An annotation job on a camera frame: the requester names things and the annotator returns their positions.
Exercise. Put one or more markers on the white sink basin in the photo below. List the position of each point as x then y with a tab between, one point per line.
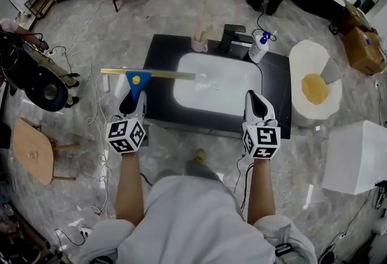
217	93

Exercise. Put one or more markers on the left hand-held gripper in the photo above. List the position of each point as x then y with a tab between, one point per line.
125	136

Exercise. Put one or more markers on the person's grey trouser leg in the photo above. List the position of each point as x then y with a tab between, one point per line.
205	170

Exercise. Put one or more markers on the white egg-shaped floor seat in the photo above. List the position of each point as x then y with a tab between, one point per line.
305	57

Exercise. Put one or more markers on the white box cabinet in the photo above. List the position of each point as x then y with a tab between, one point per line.
353	157

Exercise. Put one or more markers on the person's left forearm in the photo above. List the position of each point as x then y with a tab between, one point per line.
129	190

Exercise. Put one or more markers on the person's right forearm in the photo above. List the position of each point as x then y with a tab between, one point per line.
261	190

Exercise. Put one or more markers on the long white power strip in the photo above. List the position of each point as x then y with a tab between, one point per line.
106	83

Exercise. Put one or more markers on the round wooden stool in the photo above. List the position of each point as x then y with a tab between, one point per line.
31	151

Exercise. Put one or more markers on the small white power strip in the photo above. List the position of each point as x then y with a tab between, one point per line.
85	231

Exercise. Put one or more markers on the blue squeegee with long blade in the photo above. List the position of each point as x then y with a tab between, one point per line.
136	83

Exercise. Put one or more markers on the black faucet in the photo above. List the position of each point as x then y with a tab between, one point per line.
226	39

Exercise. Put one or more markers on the open cardboard box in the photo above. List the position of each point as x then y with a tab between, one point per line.
356	16

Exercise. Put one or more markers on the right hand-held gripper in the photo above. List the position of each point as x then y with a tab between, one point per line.
261	140

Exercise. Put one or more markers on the black table with sink cabinet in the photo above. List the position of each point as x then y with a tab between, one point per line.
276	87

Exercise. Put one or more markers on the person's white shirt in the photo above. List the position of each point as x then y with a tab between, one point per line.
193	220

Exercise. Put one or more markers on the beige cup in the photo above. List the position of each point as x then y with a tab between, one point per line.
199	45

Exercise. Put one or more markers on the large cardboard box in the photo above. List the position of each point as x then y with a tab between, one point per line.
364	51

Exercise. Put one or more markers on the white spray bottle blue trigger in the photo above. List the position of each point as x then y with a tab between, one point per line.
257	49

